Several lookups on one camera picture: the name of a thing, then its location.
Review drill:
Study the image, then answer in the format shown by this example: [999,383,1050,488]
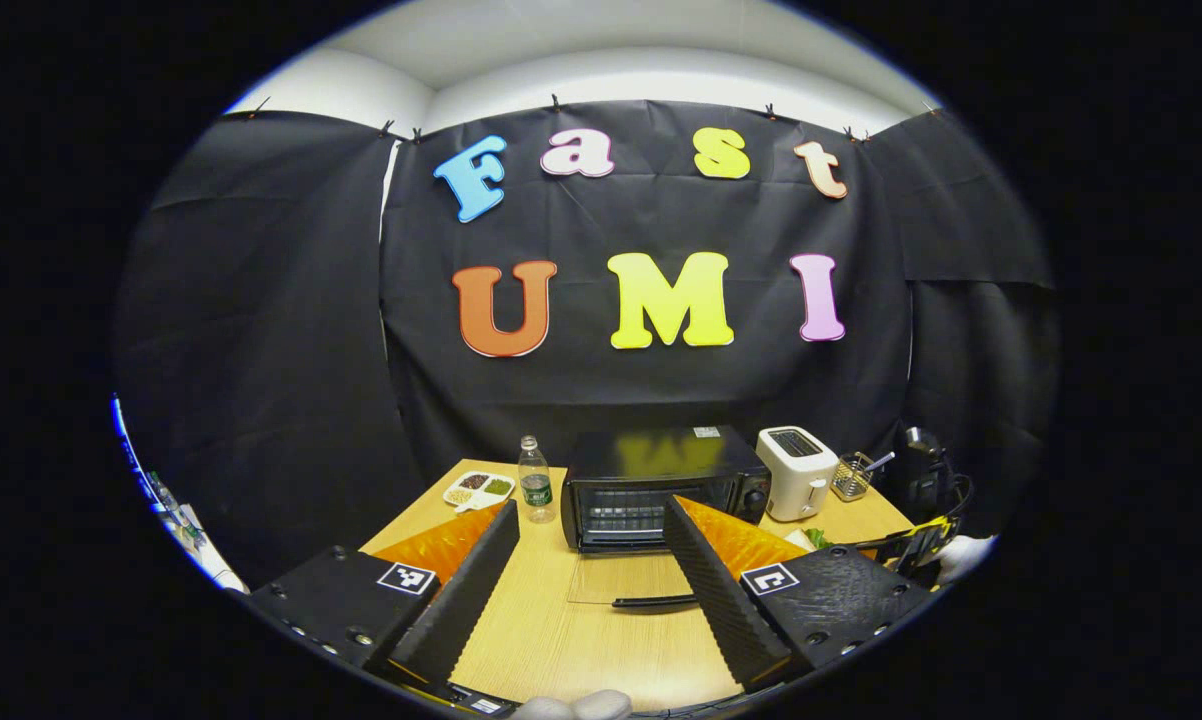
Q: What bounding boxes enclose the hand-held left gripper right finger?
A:
[661,494,934,693]

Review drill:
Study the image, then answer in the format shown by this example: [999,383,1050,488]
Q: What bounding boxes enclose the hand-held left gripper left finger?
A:
[244,500,521,691]

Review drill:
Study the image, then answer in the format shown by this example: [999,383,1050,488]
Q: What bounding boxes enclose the black electric oven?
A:
[560,426,775,612]

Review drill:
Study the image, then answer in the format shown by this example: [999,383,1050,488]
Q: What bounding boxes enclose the white divided snack plate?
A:
[442,470,517,512]

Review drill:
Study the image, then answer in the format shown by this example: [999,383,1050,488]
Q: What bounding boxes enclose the clear water bottle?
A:
[517,435,556,525]

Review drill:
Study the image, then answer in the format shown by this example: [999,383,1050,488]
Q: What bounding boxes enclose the white toaster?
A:
[756,426,841,524]

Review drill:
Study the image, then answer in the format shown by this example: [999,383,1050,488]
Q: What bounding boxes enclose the black backdrop cloth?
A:
[113,100,1062,591]

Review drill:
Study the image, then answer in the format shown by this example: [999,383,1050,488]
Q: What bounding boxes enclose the wire mesh utensil holder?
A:
[830,452,875,502]

